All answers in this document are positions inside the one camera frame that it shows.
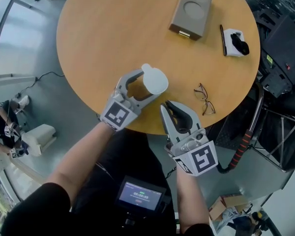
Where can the dark-framed eyeglasses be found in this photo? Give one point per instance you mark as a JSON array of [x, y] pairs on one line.
[[206, 104]]

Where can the person's black clothing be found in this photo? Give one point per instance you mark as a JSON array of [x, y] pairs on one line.
[[127, 156]]

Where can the black pen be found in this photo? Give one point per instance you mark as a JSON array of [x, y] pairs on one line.
[[223, 40]]

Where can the small white box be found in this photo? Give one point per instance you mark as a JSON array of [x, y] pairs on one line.
[[229, 45]]

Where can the black cloth pouch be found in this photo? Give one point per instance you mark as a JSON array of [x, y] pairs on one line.
[[241, 45]]

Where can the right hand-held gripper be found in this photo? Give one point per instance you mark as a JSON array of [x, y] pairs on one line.
[[201, 158]]

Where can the black foam case red button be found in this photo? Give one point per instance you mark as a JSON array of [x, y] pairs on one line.
[[285, 45]]

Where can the black folding fabric cart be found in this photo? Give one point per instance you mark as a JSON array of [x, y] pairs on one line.
[[285, 141]]

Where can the white plastic bin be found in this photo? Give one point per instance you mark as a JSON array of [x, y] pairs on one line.
[[39, 139]]

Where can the person's right forearm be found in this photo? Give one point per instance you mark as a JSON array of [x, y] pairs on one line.
[[191, 200]]

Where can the white spray bottle head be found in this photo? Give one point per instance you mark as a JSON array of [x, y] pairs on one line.
[[153, 79]]

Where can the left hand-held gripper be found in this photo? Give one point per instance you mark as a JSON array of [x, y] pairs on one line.
[[118, 114]]

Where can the person's left forearm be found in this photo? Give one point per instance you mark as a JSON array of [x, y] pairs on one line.
[[76, 161]]

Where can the long grey desk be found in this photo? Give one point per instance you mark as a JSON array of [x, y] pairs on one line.
[[14, 80]]

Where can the brown cardboard cup holder box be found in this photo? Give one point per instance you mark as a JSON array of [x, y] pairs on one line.
[[191, 11]]

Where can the open cardboard box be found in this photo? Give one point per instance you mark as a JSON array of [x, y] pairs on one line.
[[218, 209]]

